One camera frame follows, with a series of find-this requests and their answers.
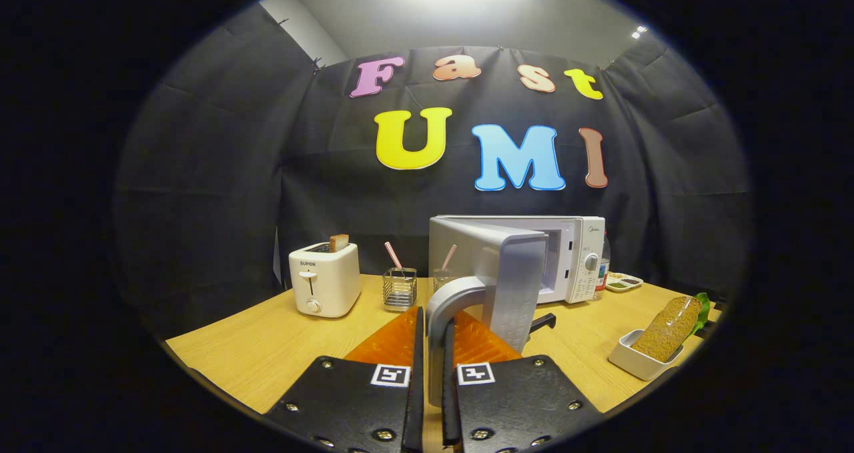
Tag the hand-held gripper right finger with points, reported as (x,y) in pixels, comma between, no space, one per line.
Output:
(450,386)

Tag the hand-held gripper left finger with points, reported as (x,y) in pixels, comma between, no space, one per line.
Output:
(417,373)

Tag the white microwave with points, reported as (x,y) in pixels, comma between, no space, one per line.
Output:
(514,266)

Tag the brown bread lettuce sandwich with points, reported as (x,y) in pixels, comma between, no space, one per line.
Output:
(667,326)

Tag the clear drinking glass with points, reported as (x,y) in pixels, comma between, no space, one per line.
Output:
(442,281)

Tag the pink striped straw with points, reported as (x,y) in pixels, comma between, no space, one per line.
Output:
(450,256)
(393,255)

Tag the white toaster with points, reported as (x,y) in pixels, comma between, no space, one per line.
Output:
(327,279)

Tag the toast slice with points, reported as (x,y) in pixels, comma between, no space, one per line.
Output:
(339,243)

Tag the white rectangular dish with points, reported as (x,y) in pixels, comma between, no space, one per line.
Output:
(634,363)

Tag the clear bottle red label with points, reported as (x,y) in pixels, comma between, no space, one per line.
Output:
(604,269)

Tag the white divided dish of beans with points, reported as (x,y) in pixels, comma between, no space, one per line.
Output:
(624,283)

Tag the small ceiling light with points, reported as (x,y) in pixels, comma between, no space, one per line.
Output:
(639,32)

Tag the small black bracket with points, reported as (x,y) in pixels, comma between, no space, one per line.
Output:
(542,322)

